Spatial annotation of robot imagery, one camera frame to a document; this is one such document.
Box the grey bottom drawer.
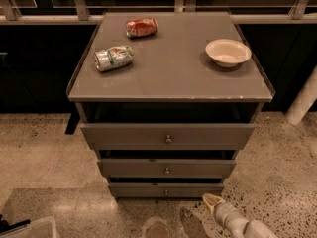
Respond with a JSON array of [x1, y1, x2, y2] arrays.
[[109, 183, 224, 198]]

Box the white paper bowl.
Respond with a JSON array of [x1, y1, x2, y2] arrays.
[[205, 39, 252, 67]]

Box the grey top drawer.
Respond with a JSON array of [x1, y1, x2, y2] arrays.
[[81, 123, 255, 151]]

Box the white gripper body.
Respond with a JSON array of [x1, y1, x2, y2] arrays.
[[214, 202, 249, 238]]

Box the metal railing frame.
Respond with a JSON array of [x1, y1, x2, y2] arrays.
[[0, 0, 317, 25]]

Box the cream gripper fingers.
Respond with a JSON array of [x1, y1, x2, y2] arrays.
[[202, 193, 225, 215]]

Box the grey middle drawer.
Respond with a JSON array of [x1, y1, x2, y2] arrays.
[[97, 159, 236, 179]]

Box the grey drawer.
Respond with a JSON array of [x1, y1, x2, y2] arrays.
[[81, 123, 255, 151], [97, 159, 236, 179], [109, 183, 224, 198]]

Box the clear plastic bin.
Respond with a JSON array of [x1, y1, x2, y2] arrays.
[[0, 216, 61, 238]]

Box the orange crushed soda can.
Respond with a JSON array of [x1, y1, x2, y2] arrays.
[[126, 18, 158, 39]]

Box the grey drawer cabinet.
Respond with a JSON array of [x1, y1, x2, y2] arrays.
[[67, 12, 274, 186]]

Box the white diagonal pole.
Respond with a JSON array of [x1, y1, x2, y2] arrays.
[[285, 65, 317, 125]]

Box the green white soda can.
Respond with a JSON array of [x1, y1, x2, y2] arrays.
[[93, 46, 134, 72]]

